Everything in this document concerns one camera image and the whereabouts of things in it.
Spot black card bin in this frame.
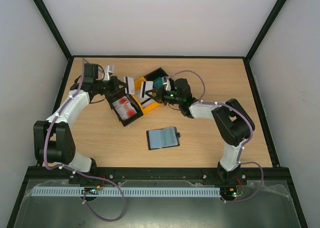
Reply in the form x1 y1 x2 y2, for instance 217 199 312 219
144 67 169 82
107 92 143 127

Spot black enclosure frame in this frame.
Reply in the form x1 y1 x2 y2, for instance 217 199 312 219
7 0 308 228

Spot black card bin right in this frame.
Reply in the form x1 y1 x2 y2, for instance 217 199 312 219
144 67 169 82

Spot white slotted cable duct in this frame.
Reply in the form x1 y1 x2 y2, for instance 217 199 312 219
30 187 221 198

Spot black leather card holder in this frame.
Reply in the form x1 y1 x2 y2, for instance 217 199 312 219
146 126 181 151

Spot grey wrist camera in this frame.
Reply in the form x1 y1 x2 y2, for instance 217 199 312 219
162 76 175 91
103 64 115 81

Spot teal card stack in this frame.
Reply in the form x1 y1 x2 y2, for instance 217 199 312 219
153 77 164 89

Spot white orange card stack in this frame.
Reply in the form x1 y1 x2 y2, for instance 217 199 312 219
140 98 155 108

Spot black card bin left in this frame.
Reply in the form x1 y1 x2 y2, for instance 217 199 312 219
107 92 143 127

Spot white red card stack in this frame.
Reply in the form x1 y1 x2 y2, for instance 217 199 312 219
112 96 137 121

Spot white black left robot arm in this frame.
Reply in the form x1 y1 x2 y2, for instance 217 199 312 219
33 61 126 173

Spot yellow card bin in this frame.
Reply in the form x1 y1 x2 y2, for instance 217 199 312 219
132 77 160 114

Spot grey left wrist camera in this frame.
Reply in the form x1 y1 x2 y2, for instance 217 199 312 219
103 64 115 81

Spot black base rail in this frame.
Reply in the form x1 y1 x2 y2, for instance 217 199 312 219
68 167 292 186

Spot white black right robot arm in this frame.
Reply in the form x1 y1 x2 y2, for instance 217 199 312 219
142 78 255 184

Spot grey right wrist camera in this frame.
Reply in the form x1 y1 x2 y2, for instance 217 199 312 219
162 76 175 91

